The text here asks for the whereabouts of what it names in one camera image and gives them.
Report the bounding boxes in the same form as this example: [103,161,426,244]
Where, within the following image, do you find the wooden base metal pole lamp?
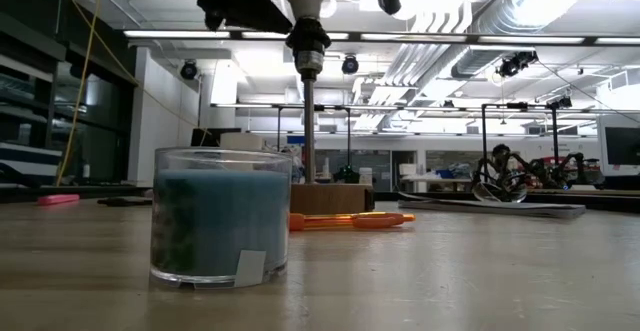
[285,15,376,216]

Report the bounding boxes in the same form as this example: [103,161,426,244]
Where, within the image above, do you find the blue candle glass jar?
[149,146,294,290]

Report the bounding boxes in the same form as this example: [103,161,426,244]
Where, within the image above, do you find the person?
[489,143,516,182]

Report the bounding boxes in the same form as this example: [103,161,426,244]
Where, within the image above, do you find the silver ventilation duct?
[449,0,626,80]

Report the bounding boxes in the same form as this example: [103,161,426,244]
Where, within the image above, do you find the black computer monitor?
[603,125,640,168]

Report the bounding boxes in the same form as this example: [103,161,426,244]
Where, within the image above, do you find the bright pink highlighter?
[37,193,81,206]

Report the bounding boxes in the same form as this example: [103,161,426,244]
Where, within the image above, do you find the clear safety glasses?
[472,180,529,203]

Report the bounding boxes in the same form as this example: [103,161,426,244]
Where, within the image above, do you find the dark storage shelf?
[0,13,139,188]

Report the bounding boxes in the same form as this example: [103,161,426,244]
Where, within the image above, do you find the orange ballpoint pen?
[288,211,416,231]

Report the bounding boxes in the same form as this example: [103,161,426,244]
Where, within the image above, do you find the black metal camera frame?
[479,95,576,187]
[274,103,354,170]

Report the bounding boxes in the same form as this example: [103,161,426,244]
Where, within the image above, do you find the yellow hanging cable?
[53,0,211,188]

